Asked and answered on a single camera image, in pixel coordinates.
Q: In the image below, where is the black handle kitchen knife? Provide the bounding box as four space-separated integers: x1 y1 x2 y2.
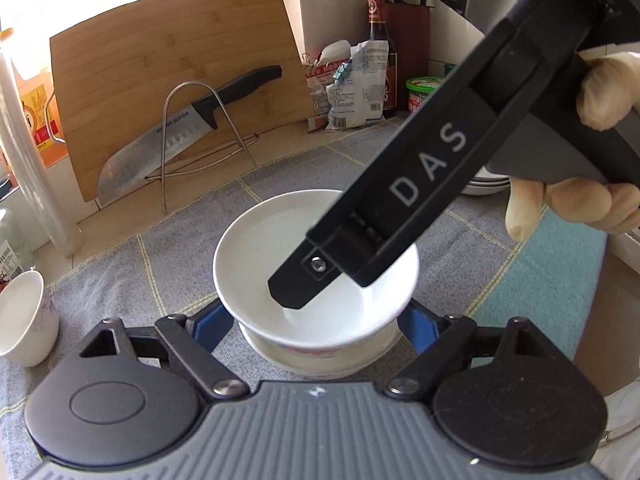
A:
97 65 283 207

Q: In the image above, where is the tall plastic wrap roll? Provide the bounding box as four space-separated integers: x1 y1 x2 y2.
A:
0 45 83 258

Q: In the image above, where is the person's light clothing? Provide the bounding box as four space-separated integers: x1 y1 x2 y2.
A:
597 385 640 480

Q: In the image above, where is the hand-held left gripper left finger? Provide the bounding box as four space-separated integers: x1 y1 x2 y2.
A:
79 301 249 402

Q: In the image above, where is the white floral bowl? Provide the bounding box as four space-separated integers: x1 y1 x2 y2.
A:
238 317 402 380
213 189 420 350
0 270 61 367

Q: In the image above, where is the white blue printed bag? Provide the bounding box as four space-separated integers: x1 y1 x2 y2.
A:
325 42 391 131

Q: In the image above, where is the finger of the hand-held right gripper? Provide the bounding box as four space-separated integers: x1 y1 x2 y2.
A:
268 245 351 311

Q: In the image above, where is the metal wire rack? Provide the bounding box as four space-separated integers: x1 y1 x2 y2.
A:
145 82 261 216

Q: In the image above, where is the brown knife block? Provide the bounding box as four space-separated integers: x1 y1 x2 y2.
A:
384 2 431 111

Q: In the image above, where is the orange cooking wine jug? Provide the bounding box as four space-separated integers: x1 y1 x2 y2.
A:
0 27 68 168

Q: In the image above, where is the bamboo cutting board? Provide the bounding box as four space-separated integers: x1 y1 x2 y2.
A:
49 0 321 206

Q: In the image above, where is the person's right hand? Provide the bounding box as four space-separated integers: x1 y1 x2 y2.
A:
505 52 640 242

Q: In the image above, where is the grey blue checked towel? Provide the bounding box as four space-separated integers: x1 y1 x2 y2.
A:
0 120 608 466

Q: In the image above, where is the red white food bag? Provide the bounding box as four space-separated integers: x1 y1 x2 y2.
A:
302 40 351 133

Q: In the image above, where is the dark soy sauce bottle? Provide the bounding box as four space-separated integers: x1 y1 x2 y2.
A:
367 0 399 120

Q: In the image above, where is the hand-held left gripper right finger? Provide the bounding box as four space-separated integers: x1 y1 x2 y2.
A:
385 300 546 396

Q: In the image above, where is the green lid sauce jar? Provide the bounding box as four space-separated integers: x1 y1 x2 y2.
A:
405 76 448 116

